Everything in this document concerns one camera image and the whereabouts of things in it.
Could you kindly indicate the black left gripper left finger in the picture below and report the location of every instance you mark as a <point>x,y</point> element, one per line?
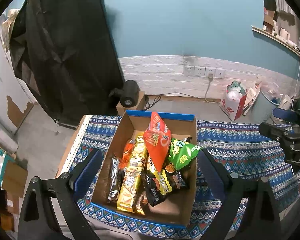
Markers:
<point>37,217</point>

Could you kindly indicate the cardboard pieces by bin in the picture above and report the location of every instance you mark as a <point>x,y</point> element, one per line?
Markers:
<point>252,95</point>

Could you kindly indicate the orange red snack bag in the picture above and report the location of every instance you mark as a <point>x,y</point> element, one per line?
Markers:
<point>128,149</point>

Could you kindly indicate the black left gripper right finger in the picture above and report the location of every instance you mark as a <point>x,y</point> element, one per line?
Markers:
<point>261,218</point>

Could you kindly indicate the black covered cabinet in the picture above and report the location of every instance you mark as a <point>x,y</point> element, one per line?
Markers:
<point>64,52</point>

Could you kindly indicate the white wall socket strip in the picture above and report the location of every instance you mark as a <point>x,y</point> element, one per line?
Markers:
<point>203,71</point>

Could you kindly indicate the wall shelf with items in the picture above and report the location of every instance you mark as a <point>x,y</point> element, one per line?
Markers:
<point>282,27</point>

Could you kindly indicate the gold chip packet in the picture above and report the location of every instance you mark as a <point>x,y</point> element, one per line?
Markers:
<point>140,203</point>
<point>132,180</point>

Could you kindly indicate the white electric kettle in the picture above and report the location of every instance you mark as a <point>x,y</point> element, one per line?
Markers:
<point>286,102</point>

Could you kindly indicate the black yellow snack bag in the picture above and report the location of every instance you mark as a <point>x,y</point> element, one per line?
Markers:
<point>159,185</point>

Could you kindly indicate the black round speaker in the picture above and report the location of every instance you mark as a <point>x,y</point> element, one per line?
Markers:
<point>128,95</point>

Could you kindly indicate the green peanut snack bag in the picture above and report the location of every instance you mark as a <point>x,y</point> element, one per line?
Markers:
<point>181,153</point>

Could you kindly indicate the blue patterned tablecloth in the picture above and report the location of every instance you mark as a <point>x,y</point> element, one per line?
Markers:
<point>239,147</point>

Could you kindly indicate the silver foil snack bag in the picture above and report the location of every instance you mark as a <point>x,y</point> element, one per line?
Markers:
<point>117,174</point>

